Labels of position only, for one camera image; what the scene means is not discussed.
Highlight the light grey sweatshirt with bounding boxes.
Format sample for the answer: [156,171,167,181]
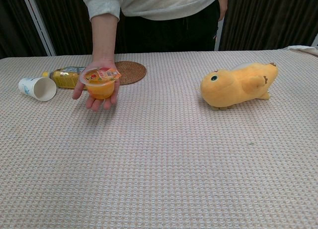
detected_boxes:
[81,0,226,22]

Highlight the orange jelly cup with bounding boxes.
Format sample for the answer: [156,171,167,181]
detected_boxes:
[79,66,122,100]

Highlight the yellow plush toy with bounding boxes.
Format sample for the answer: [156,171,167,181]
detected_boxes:
[200,62,279,112]

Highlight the crumpled white cloth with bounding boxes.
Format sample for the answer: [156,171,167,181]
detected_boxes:
[282,44,318,56]

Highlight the yellow drink bottle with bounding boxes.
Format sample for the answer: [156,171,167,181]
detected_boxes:
[41,66,87,89]

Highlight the white paper cup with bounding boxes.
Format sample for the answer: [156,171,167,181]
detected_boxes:
[18,76,58,102]

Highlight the checkered waffle tablecloth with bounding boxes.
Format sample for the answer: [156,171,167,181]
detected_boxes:
[0,49,318,229]

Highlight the round woven rattan coaster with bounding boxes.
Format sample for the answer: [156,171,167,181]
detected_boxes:
[114,61,147,86]

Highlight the black pants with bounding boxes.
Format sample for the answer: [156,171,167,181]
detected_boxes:
[116,0,222,54]

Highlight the person right hand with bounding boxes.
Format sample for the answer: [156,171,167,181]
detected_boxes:
[73,60,121,112]

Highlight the person left hand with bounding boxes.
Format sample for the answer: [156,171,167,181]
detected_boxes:
[217,0,229,22]

